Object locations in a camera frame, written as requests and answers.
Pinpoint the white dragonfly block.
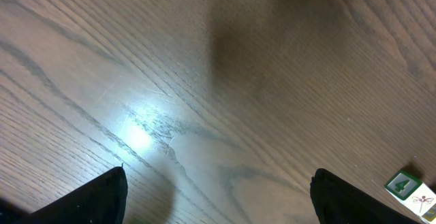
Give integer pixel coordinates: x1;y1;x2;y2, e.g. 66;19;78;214
384;170;435;224

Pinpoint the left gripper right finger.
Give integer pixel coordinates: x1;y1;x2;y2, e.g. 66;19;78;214
310;168;418;224

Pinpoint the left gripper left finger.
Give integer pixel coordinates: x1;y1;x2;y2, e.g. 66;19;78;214
14;166;128;224

